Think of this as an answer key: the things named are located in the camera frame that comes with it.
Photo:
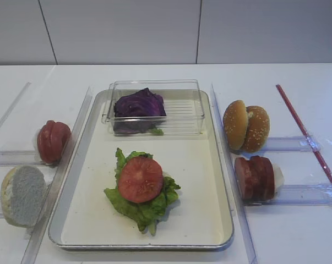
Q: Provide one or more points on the red tomato slice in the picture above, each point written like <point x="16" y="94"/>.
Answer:
<point x="140" y="180"/>

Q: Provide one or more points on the small green lettuce scrap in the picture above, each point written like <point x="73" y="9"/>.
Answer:
<point x="156" y="131"/>

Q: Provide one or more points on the meat patty slice outer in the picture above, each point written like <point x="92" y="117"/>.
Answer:
<point x="244" y="177"/>

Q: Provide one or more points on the meat patty slice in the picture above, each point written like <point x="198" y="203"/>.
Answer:
<point x="259" y="177"/>
<point x="244" y="177"/>
<point x="270" y="181"/>

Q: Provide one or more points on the green lettuce leaf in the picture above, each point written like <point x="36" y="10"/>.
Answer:
<point x="147" y="214"/>

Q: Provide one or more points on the meat patty slice middle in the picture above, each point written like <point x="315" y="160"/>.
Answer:
<point x="259" y="177"/>

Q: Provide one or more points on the meat patty slice inner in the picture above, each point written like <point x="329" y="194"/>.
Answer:
<point x="270" y="181"/>

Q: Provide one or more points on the stacked tomato slices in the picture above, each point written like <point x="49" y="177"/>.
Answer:
<point x="51" y="141"/>

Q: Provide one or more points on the white bread slice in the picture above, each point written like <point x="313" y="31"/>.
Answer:
<point x="23" y="191"/>

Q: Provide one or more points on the clear plastic container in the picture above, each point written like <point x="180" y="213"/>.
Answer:
<point x="182" y="103"/>

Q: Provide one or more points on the purple cabbage wedge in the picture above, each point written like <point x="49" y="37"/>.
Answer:
<point x="143" y="103"/>

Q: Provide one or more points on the sesame bun half back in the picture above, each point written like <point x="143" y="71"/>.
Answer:
<point x="235" y="122"/>

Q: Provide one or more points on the sesame bun half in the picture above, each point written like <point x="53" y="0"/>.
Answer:
<point x="235" y="122"/>
<point x="257" y="130"/>

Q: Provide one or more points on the metal baking tray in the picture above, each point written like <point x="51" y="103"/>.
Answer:
<point x="200" y="219"/>

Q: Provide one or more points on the sesame bun half front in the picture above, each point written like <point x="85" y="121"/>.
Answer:
<point x="257" y="130"/>

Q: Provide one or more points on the red plastic strip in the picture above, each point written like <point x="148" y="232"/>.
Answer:
<point x="306" y="134"/>

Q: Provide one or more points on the long clear rail right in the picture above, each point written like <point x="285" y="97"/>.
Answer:
<point x="240" y="211"/>

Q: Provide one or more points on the long clear rail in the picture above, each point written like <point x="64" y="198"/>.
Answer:
<point x="38" y="230"/>
<point x="240" y="211"/>

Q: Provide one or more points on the clear rail under bun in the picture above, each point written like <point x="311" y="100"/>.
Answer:
<point x="287" y="144"/>

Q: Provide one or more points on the clear rail under patties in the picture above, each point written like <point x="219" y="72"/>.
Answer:
<point x="298" y="195"/>

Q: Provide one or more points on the far left clear rail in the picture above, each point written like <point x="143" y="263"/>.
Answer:
<point x="14" y="103"/>

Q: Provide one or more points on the clear rail under tomatoes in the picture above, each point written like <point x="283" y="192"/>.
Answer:
<point x="13" y="158"/>

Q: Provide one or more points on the long clear rail left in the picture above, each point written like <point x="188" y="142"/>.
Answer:
<point x="38" y="230"/>

